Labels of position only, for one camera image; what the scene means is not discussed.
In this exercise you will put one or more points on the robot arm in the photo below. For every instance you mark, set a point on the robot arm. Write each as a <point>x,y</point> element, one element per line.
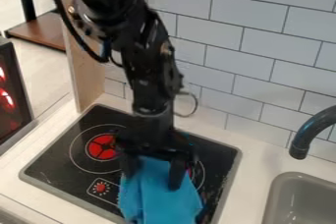
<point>122,21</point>

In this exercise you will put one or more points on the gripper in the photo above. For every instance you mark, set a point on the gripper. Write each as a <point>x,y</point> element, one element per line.
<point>153,133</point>

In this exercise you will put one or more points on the wooden table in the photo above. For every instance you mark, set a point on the wooden table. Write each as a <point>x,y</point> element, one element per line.
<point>39,29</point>

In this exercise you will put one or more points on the toy microwave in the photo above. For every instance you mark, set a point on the toy microwave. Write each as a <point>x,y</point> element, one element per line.
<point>12,93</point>

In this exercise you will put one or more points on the toy sink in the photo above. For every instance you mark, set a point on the toy sink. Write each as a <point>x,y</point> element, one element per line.
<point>302,200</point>

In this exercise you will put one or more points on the blue cloth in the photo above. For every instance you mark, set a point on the blue cloth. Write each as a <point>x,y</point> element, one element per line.
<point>158,195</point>

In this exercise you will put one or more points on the toy stove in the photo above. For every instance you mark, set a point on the toy stove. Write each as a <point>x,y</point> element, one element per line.
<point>100,162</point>

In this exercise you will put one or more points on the tap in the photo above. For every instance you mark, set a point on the tap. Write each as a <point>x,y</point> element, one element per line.
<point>309,133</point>

